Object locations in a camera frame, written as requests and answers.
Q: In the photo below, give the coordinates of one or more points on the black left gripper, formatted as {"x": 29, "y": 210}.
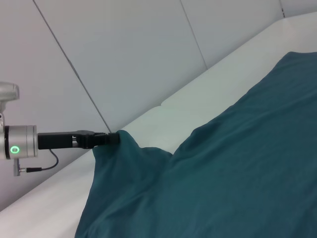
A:
{"x": 59, "y": 141}

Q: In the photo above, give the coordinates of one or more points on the teal blue shirt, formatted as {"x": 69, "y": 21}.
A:
{"x": 210, "y": 161}

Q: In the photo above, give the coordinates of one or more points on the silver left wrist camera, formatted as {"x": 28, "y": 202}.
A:
{"x": 8, "y": 91}

